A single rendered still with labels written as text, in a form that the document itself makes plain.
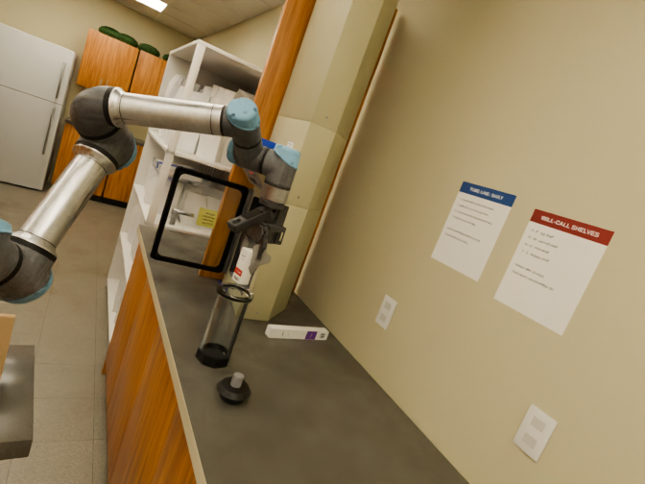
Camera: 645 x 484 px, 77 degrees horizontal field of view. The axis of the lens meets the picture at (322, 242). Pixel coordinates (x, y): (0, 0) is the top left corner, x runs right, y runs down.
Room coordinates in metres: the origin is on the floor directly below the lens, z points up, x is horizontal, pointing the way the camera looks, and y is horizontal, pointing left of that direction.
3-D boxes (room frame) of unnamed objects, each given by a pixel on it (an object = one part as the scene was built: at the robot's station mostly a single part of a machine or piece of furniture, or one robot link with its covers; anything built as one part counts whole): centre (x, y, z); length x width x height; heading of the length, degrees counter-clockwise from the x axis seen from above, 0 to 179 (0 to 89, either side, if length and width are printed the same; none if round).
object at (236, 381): (0.98, 0.08, 0.97); 0.09 x 0.09 x 0.07
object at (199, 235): (1.65, 0.50, 1.19); 0.30 x 0.01 x 0.40; 117
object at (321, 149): (1.67, 0.17, 1.33); 0.32 x 0.25 x 0.77; 32
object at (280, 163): (1.13, 0.18, 1.54); 0.09 x 0.08 x 0.11; 83
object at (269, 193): (1.13, 0.17, 1.46); 0.08 x 0.08 x 0.05
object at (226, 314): (1.12, 0.18, 1.06); 0.11 x 0.11 x 0.21
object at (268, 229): (1.14, 0.16, 1.38); 0.09 x 0.08 x 0.12; 138
